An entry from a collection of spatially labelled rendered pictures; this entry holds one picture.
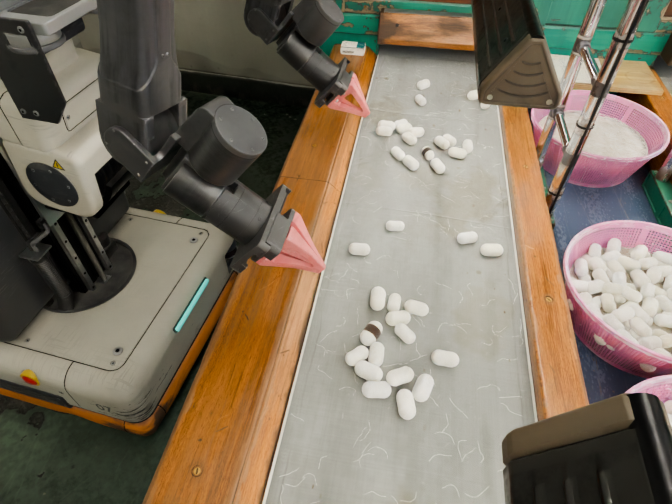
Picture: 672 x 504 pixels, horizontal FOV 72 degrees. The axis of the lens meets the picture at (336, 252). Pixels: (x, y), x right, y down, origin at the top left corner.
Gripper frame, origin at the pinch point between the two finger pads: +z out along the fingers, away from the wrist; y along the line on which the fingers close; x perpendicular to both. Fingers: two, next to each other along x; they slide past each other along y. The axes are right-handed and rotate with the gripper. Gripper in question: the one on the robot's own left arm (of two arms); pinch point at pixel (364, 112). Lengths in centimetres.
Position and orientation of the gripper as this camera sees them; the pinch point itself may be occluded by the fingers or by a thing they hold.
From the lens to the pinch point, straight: 94.7
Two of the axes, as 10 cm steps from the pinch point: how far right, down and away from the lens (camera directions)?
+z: 7.4, 5.5, 3.9
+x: -6.5, 4.3, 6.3
